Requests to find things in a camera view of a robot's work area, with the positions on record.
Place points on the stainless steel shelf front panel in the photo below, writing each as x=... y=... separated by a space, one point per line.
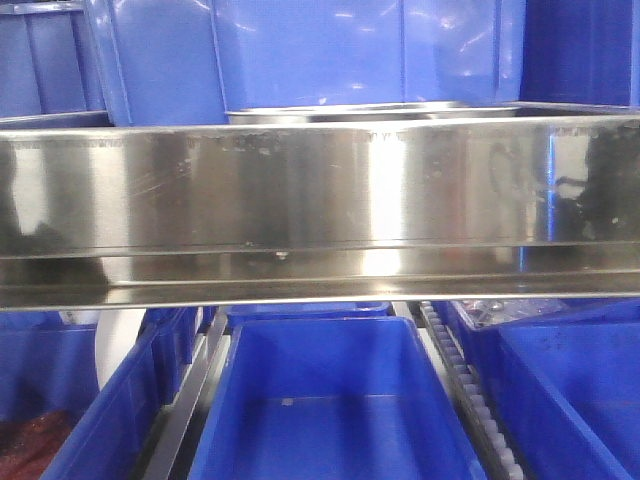
x=528 y=205

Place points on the upper middle blue bin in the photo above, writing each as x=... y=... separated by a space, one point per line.
x=192 y=62

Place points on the rear right blue bin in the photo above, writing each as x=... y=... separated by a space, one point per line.
x=479 y=344

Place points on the upper left blue bin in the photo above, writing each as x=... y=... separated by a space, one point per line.
x=48 y=61

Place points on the lower right blue bin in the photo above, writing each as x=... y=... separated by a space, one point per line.
x=569 y=396

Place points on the clear bag of parts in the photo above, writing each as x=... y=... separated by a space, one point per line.
x=488 y=312

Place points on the red mesh bag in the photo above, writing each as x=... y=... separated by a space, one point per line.
x=27 y=448

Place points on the rear middle blue bin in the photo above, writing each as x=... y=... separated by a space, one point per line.
x=239 y=314

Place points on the upper right blue bin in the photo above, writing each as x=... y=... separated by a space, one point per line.
x=581 y=52

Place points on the white roll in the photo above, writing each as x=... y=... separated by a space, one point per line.
x=116 y=334

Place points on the far left blue bin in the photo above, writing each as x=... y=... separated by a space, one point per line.
x=46 y=369

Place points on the right roller rail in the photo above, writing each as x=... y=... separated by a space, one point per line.
x=483 y=430

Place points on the silver metal tray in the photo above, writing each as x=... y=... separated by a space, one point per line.
x=430 y=110

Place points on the lower middle blue bin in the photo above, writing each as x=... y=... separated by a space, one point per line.
x=332 y=399

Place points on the lower left blue bin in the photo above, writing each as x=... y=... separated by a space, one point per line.
x=108 y=438

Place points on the left metal rail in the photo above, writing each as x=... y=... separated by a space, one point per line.
x=172 y=444

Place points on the blue bin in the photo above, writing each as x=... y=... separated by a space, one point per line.
x=581 y=52
x=108 y=438
x=569 y=396
x=239 y=314
x=48 y=61
x=479 y=344
x=46 y=369
x=332 y=399
x=192 y=62

